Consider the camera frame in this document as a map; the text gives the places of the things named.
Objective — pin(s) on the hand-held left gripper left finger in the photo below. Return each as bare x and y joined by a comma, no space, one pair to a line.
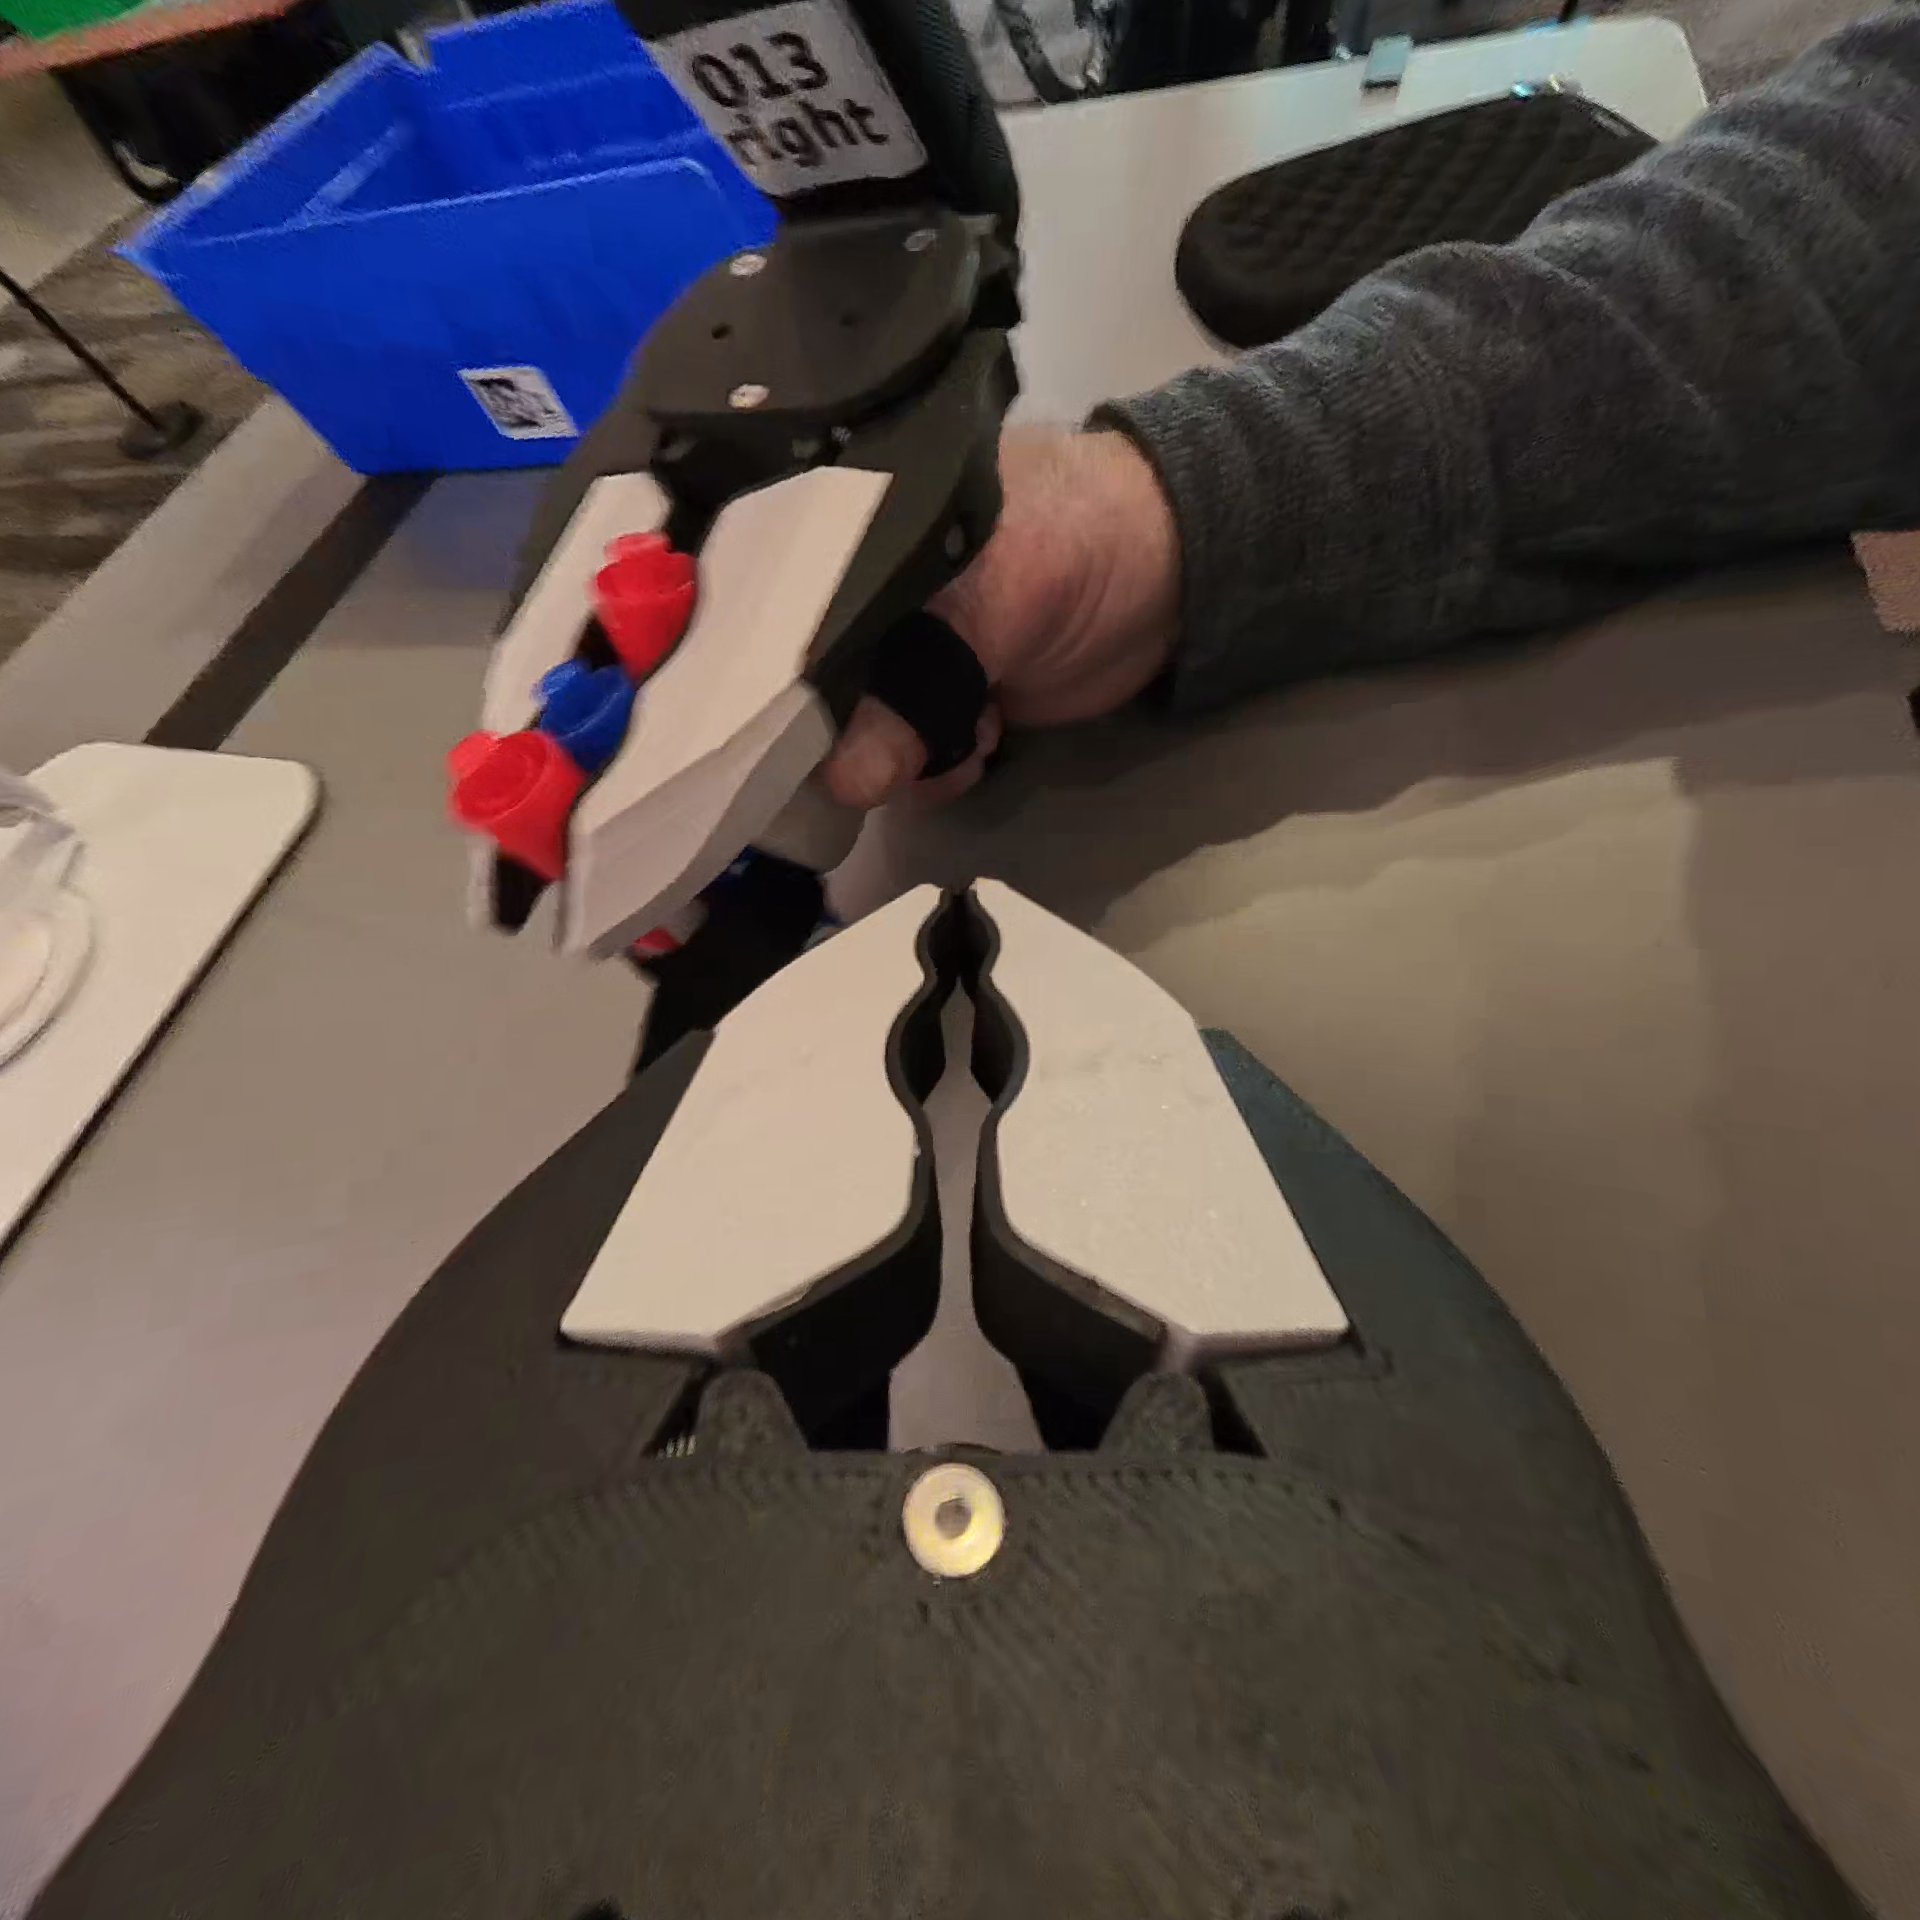
763,1185

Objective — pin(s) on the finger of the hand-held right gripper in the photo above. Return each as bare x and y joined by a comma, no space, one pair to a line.
563,585
704,721

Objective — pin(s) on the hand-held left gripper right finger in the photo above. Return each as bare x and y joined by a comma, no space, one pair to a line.
1142,1185

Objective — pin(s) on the blue plastic bin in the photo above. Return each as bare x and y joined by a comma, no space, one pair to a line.
376,299

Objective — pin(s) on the person's right forearm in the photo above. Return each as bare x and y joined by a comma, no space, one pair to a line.
1499,420

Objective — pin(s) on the person's right hand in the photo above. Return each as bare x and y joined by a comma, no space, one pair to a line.
1079,585

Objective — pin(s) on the black stand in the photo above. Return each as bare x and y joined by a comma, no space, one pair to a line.
158,427

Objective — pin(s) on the dark bag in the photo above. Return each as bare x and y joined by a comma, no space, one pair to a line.
1170,37

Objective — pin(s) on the white mat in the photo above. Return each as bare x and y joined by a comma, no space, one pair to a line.
149,838

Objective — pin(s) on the black textured pad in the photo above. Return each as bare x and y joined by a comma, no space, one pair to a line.
1350,211

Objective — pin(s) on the clear glass container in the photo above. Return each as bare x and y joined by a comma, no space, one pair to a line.
37,901

